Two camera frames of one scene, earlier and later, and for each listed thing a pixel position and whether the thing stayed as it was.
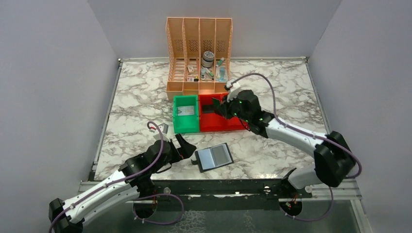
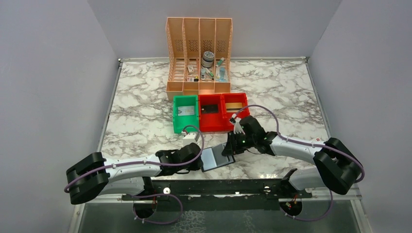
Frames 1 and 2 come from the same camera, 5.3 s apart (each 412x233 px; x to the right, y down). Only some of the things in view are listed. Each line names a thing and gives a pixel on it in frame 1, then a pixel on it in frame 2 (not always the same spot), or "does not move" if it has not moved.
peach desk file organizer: [198, 52] does not move
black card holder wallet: [214, 157] does not move
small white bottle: [203, 76] does not move
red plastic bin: [209, 120] does not move
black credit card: [215, 101] to [210, 108]
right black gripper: [226, 107] to [231, 145]
